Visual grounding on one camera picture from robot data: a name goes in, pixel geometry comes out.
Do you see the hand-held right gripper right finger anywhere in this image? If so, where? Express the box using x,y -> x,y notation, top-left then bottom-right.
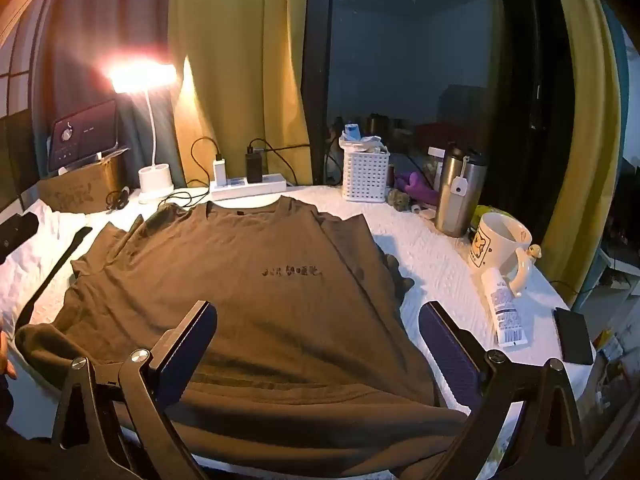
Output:
419,301 -> 586,480

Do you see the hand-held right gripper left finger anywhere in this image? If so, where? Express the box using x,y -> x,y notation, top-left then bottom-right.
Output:
52,300 -> 218,480

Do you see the brown t-shirt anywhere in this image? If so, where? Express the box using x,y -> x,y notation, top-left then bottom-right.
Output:
15,195 -> 473,466

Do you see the person's left hand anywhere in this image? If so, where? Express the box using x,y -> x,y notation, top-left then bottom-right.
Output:
0,330 -> 17,381

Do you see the white cloth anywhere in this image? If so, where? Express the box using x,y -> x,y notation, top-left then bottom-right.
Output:
20,199 -> 90,242

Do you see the white squeeze tube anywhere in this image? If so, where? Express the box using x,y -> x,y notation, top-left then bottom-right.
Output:
481,267 -> 531,348

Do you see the brown cardboard box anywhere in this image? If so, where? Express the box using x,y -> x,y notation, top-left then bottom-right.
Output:
37,152 -> 128,216

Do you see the white textured table cover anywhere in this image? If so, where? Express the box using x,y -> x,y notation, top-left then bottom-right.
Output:
0,185 -> 596,480

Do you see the white mug with bear print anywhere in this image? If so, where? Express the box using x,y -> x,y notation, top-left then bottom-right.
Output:
469,212 -> 543,298

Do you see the black tablet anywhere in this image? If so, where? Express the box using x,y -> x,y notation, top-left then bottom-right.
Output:
47,100 -> 121,173

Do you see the black phone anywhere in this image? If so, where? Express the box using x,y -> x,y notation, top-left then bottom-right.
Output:
553,307 -> 596,366

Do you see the steel tumbler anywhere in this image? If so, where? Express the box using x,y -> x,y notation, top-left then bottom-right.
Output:
434,142 -> 488,238

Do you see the white desk lamp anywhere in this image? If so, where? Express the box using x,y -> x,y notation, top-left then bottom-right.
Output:
107,60 -> 177,206

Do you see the white power strip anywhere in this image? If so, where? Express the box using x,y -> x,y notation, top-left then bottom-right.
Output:
210,174 -> 287,202

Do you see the purple cloth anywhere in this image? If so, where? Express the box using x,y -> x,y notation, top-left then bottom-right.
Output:
395,171 -> 441,206

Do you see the white plastic basket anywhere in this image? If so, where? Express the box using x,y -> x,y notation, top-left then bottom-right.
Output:
341,147 -> 391,203

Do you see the clear jar with white lid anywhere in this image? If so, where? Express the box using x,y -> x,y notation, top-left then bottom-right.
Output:
427,146 -> 447,193

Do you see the grey-green curtain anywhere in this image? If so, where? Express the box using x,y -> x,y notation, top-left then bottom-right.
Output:
30,0 -> 187,196

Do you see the clear plastic bag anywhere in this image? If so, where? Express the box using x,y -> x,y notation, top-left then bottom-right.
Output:
340,130 -> 390,155

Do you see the yellow curtain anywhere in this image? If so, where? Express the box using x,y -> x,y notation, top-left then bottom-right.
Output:
542,0 -> 623,306
167,0 -> 328,191

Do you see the dark glass window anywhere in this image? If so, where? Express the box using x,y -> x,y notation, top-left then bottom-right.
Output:
305,0 -> 576,186

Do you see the black strap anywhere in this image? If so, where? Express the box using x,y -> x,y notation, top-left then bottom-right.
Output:
15,226 -> 94,333

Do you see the coiled black cable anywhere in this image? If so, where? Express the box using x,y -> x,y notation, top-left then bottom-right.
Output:
105,187 -> 132,213

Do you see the black charger cable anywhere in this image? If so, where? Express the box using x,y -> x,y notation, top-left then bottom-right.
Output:
190,137 -> 222,188
247,138 -> 315,167

